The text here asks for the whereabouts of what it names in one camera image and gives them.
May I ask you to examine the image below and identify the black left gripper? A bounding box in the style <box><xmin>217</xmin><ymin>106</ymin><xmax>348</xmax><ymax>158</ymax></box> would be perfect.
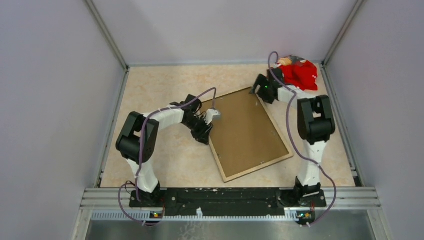
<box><xmin>183</xmin><ymin>115</ymin><xmax>214</xmax><ymax>146</ymax></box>

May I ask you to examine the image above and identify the wooden picture frame with glass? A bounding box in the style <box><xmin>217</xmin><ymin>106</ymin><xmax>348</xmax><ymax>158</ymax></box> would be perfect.
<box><xmin>198</xmin><ymin>86</ymin><xmax>295</xmax><ymax>184</ymax></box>

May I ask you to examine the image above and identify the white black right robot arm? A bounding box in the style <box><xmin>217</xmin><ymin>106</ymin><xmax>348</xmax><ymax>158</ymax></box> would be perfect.
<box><xmin>250</xmin><ymin>68</ymin><xmax>336</xmax><ymax>208</ymax></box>

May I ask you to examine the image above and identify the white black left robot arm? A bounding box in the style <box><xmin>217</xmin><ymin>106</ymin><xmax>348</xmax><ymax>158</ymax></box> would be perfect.
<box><xmin>115</xmin><ymin>94</ymin><xmax>221</xmax><ymax>207</ymax></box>

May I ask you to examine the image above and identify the red crumpled cloth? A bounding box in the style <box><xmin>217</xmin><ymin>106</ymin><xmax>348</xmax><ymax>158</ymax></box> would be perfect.
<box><xmin>276</xmin><ymin>55</ymin><xmax>318</xmax><ymax>91</ymax></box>

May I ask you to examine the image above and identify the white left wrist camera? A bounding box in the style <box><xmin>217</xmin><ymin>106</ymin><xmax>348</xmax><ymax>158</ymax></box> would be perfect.
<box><xmin>204</xmin><ymin>108</ymin><xmax>221</xmax><ymax>125</ymax></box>

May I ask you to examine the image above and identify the aluminium front rail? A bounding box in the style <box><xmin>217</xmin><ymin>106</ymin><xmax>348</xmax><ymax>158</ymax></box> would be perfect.
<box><xmin>73</xmin><ymin>187</ymin><xmax>393</xmax><ymax>240</ymax></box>

